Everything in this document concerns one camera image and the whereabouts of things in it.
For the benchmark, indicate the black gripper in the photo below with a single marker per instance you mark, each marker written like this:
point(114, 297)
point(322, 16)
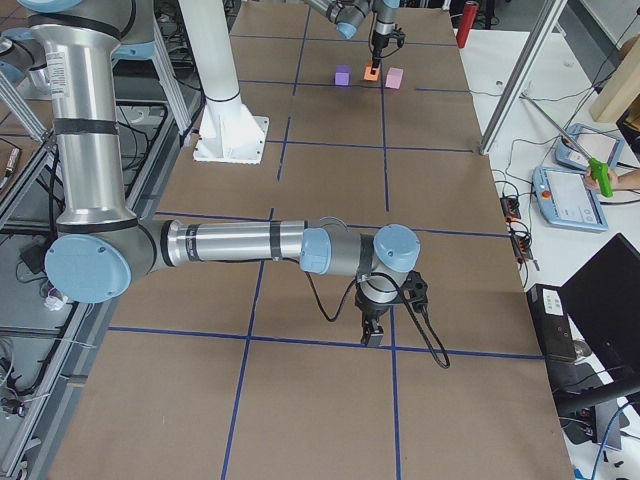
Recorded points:
point(369, 309)
point(379, 43)

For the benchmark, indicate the orange foam block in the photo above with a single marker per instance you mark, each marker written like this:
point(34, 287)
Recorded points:
point(371, 73)

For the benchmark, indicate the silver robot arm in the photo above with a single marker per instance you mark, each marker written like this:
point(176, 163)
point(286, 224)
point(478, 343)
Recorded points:
point(102, 246)
point(347, 16)

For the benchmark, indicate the person hand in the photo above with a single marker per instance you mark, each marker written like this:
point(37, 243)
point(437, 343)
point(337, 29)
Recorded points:
point(592, 184)

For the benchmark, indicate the pink foam block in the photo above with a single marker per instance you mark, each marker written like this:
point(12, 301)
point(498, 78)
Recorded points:
point(394, 77)

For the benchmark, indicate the purple foam block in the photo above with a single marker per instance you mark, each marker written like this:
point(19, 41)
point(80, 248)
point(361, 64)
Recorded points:
point(342, 75)

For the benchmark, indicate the red cylinder tube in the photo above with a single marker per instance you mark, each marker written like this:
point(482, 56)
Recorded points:
point(466, 23)

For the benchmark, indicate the black computer box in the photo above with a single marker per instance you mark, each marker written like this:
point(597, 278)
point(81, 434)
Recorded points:
point(551, 323)

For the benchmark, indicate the black power strip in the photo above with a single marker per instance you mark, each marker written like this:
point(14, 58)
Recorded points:
point(510, 207)

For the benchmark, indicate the far teach pendant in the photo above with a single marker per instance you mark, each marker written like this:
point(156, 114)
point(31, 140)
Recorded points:
point(605, 147)

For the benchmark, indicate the teach pendant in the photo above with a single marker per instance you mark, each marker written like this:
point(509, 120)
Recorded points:
point(565, 202)
point(605, 147)

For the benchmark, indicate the black monitor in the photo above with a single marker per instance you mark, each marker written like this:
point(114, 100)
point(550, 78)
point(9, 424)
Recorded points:
point(602, 300)

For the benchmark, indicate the near teach pendant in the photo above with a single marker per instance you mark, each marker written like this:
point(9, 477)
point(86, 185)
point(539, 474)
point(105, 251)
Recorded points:
point(565, 202)

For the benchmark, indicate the wooden board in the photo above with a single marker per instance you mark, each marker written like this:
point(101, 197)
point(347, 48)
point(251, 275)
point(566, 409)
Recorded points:
point(622, 88)

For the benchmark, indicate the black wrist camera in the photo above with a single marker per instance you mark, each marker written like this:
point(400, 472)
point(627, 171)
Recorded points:
point(415, 289)

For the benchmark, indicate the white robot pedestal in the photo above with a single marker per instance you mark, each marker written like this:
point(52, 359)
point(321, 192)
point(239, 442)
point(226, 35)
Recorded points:
point(228, 132)

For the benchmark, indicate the aluminium frame post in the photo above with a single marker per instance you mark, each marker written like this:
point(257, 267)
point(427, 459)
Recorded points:
point(543, 27)

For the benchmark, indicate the green handled reacher grabber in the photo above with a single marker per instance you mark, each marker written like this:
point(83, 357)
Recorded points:
point(598, 169)

